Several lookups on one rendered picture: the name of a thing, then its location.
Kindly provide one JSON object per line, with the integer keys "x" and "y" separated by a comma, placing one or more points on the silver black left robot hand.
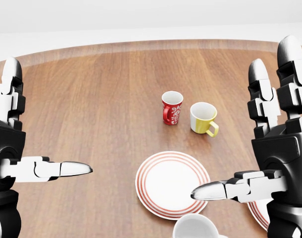
{"x": 7, "y": 148}

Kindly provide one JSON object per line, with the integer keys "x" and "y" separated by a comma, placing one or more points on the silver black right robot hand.
{"x": 289, "y": 148}

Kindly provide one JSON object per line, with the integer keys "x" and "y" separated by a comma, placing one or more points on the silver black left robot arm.
{"x": 3, "y": 213}

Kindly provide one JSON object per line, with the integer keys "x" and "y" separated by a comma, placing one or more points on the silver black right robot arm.
{"x": 289, "y": 220}

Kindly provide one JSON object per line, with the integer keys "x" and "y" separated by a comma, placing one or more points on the white plate with red rings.
{"x": 170, "y": 184}
{"x": 258, "y": 214}

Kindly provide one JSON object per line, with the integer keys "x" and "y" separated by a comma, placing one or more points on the white and yellow mug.
{"x": 201, "y": 120}

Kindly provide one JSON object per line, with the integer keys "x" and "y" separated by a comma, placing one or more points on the plain white mug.
{"x": 195, "y": 226}

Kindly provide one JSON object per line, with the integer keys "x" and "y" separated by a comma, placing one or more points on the red mug with white pattern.
{"x": 172, "y": 109}

